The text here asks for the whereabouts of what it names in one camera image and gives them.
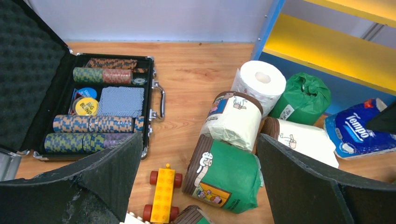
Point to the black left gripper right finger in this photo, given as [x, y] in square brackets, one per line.
[302, 190]

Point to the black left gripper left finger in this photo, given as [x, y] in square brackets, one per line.
[92, 190]

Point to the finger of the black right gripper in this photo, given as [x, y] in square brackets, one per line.
[385, 121]

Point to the blue Tempo tissue pack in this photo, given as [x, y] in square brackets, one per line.
[352, 138]

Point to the blue shelf with coloured boards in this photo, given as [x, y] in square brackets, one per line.
[301, 36]

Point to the white toy brick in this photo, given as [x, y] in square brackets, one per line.
[131, 218]

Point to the cream wrapped roll brown band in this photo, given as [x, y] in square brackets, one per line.
[308, 140]

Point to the plain green wrapped roll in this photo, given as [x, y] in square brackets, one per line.
[304, 100]

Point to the green wrapped roll brown band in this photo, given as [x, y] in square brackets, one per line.
[223, 176]

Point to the yellow big blind button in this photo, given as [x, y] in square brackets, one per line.
[85, 106]

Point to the black poker chip case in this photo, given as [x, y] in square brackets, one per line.
[36, 83]

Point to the blue playing card deck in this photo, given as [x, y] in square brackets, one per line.
[121, 101]

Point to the green wrapped roll front left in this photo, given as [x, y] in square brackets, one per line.
[192, 215]

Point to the blue small blind button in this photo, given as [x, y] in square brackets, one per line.
[87, 92]

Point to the cream wrapped roll blue picture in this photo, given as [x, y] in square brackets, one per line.
[234, 118]

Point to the plain white paper towel roll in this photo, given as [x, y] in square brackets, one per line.
[262, 81]

